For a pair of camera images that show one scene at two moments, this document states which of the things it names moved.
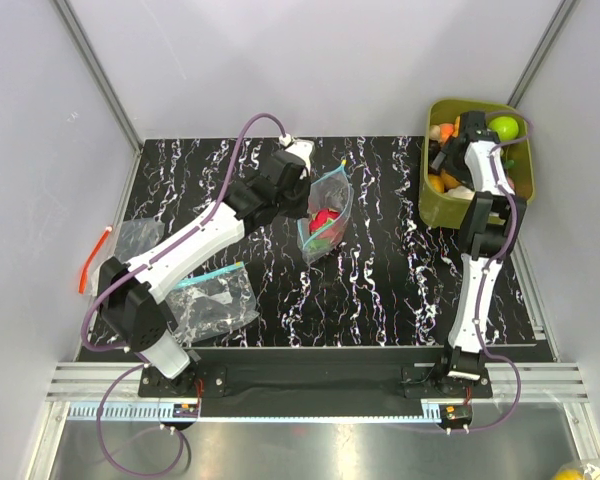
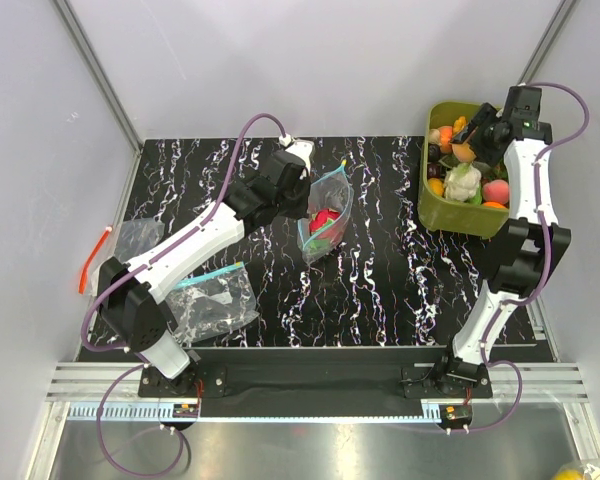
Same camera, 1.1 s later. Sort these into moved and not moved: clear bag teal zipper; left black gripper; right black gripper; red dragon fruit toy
Moved: right black gripper
Not moved: clear bag teal zipper; left black gripper; red dragon fruit toy
